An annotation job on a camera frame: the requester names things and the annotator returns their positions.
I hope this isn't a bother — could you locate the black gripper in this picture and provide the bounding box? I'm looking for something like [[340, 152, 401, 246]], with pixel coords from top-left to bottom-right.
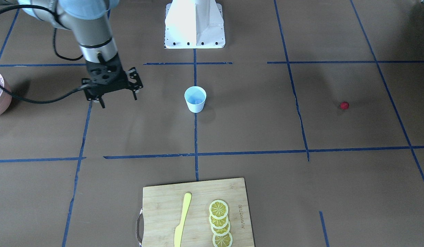
[[82, 54, 143, 108]]

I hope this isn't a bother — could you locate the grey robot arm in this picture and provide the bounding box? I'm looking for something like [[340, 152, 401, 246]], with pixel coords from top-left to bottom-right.
[[16, 0, 143, 107]]

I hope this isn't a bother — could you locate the light blue plastic cup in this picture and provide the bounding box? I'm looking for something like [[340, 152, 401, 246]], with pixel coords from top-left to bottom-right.
[[184, 86, 207, 114]]

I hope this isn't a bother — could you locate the bamboo cutting board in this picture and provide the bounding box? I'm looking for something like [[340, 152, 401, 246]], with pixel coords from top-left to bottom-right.
[[136, 178, 255, 247]]

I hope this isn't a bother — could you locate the yellow plastic knife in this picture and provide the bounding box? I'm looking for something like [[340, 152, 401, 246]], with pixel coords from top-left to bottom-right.
[[173, 192, 192, 247]]

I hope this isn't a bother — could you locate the lemon slice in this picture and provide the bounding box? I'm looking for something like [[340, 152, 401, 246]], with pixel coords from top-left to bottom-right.
[[212, 233, 233, 247], [209, 200, 229, 220], [210, 222, 231, 236], [209, 215, 229, 229]]

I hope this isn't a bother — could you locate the red strawberry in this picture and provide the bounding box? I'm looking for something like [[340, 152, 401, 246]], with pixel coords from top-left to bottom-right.
[[339, 102, 350, 110]]

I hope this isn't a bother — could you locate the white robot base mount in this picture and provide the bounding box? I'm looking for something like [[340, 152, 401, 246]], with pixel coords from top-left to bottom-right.
[[164, 0, 226, 49]]

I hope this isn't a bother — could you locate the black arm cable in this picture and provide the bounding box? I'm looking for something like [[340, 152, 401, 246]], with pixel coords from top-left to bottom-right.
[[0, 4, 92, 104]]

